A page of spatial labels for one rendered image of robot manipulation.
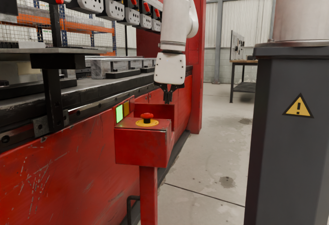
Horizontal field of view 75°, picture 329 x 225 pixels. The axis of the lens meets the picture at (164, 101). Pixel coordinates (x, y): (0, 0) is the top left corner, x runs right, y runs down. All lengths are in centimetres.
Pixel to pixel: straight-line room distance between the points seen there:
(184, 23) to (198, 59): 196
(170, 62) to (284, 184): 45
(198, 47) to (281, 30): 217
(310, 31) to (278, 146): 23
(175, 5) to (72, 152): 56
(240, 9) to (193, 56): 563
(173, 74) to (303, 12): 38
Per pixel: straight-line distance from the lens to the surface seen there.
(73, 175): 81
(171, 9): 70
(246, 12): 810
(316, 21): 51
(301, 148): 51
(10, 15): 81
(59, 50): 51
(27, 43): 70
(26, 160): 66
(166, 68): 70
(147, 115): 65
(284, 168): 53
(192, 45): 266
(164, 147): 63
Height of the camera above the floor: 98
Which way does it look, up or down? 12 degrees down
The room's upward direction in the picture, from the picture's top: straight up
